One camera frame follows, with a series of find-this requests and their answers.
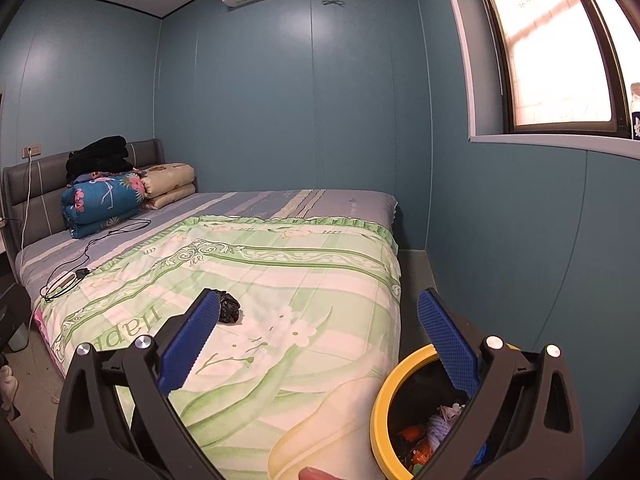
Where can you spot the wall socket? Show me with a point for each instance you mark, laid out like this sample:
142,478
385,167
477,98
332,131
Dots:
31,150

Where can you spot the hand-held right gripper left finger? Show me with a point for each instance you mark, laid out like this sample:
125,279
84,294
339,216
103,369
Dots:
187,340

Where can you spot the white shoes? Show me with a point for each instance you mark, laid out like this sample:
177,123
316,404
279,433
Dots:
7,385

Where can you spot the folded blue floral quilt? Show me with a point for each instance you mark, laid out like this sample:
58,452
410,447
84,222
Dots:
100,200

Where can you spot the person's left hand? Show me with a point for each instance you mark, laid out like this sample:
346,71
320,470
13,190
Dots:
317,474

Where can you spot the yellow bin with black liner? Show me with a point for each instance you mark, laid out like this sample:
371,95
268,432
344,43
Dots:
385,410

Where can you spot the grey padded headboard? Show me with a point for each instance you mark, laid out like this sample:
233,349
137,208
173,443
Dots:
40,185

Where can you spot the green printed blanket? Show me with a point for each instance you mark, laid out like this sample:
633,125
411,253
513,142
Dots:
275,270

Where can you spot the pile of black clothes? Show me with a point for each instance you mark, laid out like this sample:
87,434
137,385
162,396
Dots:
100,157

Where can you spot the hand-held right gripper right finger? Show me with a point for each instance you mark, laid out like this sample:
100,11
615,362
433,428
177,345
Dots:
447,340

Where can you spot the bottle on window sill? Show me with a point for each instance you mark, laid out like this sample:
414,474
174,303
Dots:
635,110

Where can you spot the pale green wastebasket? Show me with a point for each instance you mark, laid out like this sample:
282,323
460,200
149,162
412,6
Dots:
17,337

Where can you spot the blue plastic bag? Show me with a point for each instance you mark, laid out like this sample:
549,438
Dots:
480,455

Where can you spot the folded beige quilt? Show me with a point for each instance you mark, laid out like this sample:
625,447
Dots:
167,182

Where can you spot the bed with striped sheet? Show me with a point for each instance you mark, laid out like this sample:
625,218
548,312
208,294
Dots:
250,202

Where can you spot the orange snack wrapper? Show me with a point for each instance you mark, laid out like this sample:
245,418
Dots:
412,437

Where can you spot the black plastic bag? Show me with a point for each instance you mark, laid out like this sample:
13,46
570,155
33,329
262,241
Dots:
229,307

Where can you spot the brown framed window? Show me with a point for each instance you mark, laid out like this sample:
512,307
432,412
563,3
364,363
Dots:
550,60

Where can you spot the black charger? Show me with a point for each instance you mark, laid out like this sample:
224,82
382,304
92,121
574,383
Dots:
81,273

